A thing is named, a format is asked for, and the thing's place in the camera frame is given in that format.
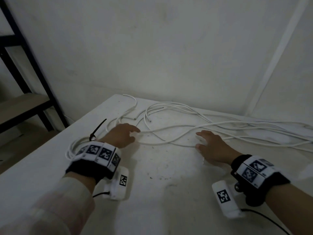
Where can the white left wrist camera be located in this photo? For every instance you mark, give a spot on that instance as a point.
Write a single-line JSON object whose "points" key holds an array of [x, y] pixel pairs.
{"points": [[115, 190]]}

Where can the black right wristband white markers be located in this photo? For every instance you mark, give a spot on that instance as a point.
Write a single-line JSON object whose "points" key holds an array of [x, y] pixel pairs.
{"points": [[254, 171]]}

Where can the person's right hand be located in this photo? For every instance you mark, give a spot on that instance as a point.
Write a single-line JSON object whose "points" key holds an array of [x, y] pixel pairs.
{"points": [[217, 150]]}

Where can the person's left forearm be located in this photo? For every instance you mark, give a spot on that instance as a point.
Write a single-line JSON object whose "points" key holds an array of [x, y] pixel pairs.
{"points": [[61, 205]]}

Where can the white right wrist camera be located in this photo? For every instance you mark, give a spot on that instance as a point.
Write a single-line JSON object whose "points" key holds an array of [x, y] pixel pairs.
{"points": [[227, 208]]}

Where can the black plastic zip tie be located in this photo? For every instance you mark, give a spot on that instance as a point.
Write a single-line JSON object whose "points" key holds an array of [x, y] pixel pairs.
{"points": [[97, 129]]}

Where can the person's left hand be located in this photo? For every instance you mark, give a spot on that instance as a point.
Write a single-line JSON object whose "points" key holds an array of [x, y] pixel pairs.
{"points": [[119, 135]]}

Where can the black wristband white markers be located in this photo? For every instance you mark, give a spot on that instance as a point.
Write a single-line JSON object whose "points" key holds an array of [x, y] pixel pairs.
{"points": [[97, 154], [254, 171]]}

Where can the person's right forearm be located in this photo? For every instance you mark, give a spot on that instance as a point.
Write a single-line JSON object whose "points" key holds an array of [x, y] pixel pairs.
{"points": [[293, 208]]}

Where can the black left wristband white markers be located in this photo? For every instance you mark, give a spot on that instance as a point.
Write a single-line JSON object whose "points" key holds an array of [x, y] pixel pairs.
{"points": [[97, 154]]}

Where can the wooden shelf board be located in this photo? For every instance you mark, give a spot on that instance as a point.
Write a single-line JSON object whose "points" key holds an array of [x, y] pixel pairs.
{"points": [[22, 107]]}

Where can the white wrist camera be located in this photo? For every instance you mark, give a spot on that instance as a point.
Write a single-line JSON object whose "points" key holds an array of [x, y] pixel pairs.
{"points": [[115, 190], [227, 208]]}

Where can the black metal shelf rack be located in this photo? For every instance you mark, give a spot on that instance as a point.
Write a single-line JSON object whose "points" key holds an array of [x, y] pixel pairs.
{"points": [[39, 70]]}

